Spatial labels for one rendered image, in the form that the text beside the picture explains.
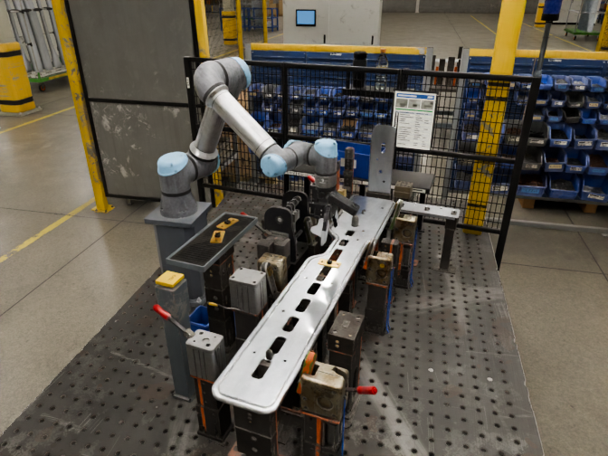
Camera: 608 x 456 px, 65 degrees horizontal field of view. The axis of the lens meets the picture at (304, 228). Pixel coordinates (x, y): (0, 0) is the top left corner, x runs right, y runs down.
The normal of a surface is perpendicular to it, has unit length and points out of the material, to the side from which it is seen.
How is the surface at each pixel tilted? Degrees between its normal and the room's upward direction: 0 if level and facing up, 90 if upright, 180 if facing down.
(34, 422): 0
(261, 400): 0
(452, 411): 0
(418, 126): 90
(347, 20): 90
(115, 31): 90
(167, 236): 90
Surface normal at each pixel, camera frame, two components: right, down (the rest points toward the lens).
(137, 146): -0.24, 0.44
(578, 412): 0.00, -0.89
